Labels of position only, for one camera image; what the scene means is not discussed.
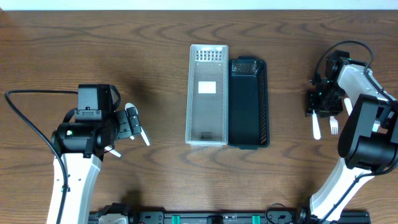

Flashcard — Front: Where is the white plastic fork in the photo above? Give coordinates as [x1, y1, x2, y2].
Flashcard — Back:
[330, 116, 339, 135]
[312, 111, 321, 140]

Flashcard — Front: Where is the black plastic basket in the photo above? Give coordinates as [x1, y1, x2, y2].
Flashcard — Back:
[228, 56, 271, 150]

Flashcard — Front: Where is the white plastic spoon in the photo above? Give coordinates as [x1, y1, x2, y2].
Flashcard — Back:
[343, 98, 353, 116]
[124, 103, 150, 146]
[104, 146, 121, 157]

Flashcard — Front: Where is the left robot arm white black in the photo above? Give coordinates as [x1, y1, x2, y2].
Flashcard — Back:
[47, 103, 145, 223]

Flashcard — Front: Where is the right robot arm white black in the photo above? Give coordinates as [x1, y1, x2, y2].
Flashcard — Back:
[305, 57, 397, 223]

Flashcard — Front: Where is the clear plastic basket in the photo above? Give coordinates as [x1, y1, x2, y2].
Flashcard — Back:
[185, 44, 228, 147]

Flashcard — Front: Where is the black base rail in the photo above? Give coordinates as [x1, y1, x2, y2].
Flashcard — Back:
[88, 202, 371, 224]

